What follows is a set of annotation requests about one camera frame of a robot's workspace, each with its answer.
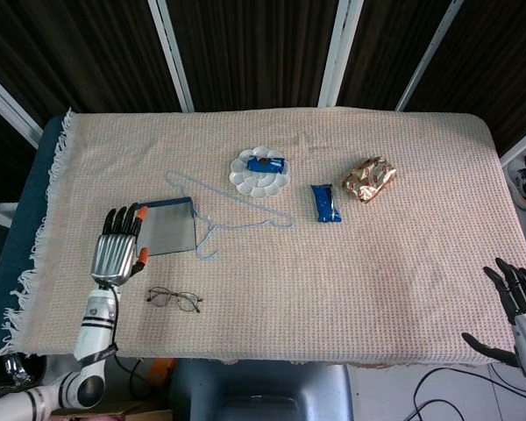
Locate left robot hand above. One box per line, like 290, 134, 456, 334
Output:
89, 202, 151, 289

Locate thin-framed eyeglasses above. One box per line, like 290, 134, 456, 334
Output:
146, 286, 204, 315

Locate grey blue-edged pouch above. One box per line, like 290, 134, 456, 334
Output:
135, 196, 199, 258

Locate dark teal table pad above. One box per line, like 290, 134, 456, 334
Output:
0, 114, 71, 352

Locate orange object under table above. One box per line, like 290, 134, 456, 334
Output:
146, 358, 177, 388

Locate chrome metal fitting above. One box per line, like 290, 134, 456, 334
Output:
2, 353, 43, 389

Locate brown cardboard box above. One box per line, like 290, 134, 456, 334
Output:
52, 401, 174, 421

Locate white flower paint palette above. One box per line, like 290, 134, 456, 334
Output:
229, 147, 292, 199

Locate small blue cookie packet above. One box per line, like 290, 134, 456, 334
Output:
245, 155, 287, 175

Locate grey blue plastic chair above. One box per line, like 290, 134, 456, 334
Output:
168, 358, 355, 421

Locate beige waffle weave blanket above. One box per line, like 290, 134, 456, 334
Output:
0, 107, 526, 367

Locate long blue snack packet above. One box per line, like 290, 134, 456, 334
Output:
309, 182, 345, 225

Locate crumpled gold red wrapper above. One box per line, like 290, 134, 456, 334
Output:
341, 156, 398, 203

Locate light blue wire hanger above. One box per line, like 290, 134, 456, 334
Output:
164, 169, 297, 263

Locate black floor cable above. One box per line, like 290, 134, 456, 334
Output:
413, 366, 526, 421

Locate white frame post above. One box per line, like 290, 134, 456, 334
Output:
394, 0, 466, 113
499, 118, 526, 168
147, 0, 196, 113
317, 0, 365, 109
0, 65, 44, 150

